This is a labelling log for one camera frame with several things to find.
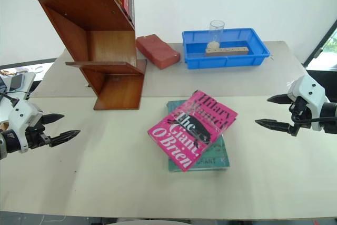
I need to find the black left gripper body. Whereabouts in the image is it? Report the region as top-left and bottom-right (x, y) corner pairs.
(26, 123), (51, 150)

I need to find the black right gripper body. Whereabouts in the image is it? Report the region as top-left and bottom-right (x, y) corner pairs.
(288, 96), (314, 138)

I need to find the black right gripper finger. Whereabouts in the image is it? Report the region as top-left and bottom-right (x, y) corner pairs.
(254, 119), (293, 135)
(266, 93), (292, 106)

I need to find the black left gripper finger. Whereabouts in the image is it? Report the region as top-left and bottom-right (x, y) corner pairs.
(48, 130), (82, 148)
(42, 113), (65, 126)

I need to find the teal hardcover book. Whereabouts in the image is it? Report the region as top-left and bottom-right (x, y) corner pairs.
(165, 100), (232, 173)

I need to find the pink paperback book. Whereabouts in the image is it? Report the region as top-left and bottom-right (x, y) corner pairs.
(147, 90), (239, 173)

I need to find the brown wooden bookshelf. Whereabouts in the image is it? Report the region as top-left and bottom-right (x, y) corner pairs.
(12, 0), (148, 111)

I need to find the dark smartphone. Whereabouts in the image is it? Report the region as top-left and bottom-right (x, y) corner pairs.
(9, 74), (25, 91)

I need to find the blue plastic bin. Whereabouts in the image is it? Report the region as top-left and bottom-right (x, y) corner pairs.
(181, 27), (272, 70)

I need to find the wooden block with holes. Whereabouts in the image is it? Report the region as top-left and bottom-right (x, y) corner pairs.
(204, 46), (250, 57)

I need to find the red brick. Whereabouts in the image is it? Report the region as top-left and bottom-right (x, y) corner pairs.
(135, 34), (182, 71)

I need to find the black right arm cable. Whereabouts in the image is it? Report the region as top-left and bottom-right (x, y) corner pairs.
(292, 116), (337, 126)

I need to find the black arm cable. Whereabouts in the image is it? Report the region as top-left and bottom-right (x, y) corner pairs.
(292, 116), (337, 126)
(0, 92), (31, 107)

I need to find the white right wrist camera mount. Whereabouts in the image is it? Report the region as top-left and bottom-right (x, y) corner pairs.
(286, 75), (330, 132)

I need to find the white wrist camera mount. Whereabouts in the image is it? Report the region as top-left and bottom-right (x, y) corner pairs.
(8, 100), (44, 154)
(286, 75), (330, 132)

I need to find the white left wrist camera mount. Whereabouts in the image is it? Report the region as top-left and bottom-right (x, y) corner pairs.
(8, 100), (44, 154)

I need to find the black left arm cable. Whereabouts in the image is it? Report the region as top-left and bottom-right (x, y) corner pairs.
(0, 92), (31, 107)

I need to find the black window frame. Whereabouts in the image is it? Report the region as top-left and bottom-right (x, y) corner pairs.
(301, 18), (337, 68)

